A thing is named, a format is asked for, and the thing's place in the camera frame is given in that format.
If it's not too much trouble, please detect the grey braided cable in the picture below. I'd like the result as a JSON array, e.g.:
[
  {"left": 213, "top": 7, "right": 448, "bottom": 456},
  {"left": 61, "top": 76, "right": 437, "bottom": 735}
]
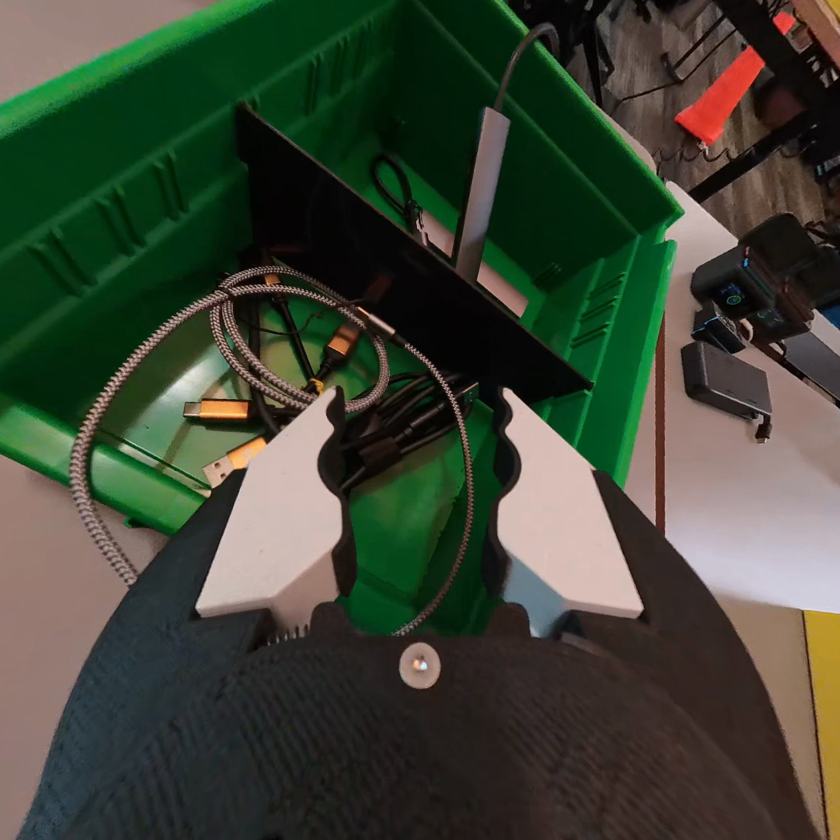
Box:
[{"left": 69, "top": 266, "right": 475, "bottom": 636}]

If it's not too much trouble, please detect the black cable with orange plugs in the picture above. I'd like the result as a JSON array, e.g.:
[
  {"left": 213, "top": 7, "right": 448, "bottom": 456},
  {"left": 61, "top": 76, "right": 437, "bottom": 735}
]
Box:
[
  {"left": 182, "top": 394, "right": 329, "bottom": 490},
  {"left": 259, "top": 266, "right": 368, "bottom": 395}
]

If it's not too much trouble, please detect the dark flat phone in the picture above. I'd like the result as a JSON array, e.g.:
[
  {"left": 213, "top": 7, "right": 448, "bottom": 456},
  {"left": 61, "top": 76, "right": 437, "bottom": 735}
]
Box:
[{"left": 784, "top": 331, "right": 840, "bottom": 401}]

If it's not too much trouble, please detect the green plastic bin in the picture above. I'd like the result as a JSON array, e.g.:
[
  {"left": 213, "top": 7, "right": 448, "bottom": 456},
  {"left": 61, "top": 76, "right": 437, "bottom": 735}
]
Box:
[{"left": 0, "top": 0, "right": 685, "bottom": 637}]

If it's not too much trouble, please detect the black action camera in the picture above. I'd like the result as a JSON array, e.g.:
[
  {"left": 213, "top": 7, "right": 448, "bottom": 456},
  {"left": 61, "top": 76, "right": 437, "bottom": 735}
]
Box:
[{"left": 690, "top": 213, "right": 840, "bottom": 342}]

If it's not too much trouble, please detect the small black device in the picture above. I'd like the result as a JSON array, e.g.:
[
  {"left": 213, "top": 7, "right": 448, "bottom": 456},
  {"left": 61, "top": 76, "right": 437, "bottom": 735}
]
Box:
[{"left": 692, "top": 302, "right": 746, "bottom": 355}]

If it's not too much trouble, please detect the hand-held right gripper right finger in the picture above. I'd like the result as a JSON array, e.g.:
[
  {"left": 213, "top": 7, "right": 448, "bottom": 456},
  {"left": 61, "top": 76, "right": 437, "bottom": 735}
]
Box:
[{"left": 484, "top": 387, "right": 645, "bottom": 639}]

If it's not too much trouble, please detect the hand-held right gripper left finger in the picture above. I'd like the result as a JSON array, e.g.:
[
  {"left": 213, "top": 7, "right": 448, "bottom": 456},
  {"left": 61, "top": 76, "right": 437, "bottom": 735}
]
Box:
[{"left": 194, "top": 386, "right": 358, "bottom": 641}]

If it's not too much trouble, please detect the black power bank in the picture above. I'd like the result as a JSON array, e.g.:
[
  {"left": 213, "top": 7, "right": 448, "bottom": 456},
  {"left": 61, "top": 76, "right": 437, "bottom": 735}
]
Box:
[{"left": 681, "top": 341, "right": 774, "bottom": 444}]

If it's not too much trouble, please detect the black usb cable bundle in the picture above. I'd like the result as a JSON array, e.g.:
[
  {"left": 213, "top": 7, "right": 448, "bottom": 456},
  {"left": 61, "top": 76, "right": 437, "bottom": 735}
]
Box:
[{"left": 341, "top": 371, "right": 480, "bottom": 493}]

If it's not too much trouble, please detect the yellow panel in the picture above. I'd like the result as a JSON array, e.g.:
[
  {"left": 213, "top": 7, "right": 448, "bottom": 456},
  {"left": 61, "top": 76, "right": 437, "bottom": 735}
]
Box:
[{"left": 804, "top": 610, "right": 840, "bottom": 840}]

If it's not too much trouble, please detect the black bin divider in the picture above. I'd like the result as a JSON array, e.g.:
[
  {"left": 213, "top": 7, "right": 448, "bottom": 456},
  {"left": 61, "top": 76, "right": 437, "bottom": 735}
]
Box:
[{"left": 235, "top": 101, "right": 595, "bottom": 404}]

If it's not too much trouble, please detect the black metal frame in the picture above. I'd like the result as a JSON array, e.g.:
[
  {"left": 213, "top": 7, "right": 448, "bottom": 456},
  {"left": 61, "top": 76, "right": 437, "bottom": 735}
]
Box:
[{"left": 656, "top": 0, "right": 840, "bottom": 204}]

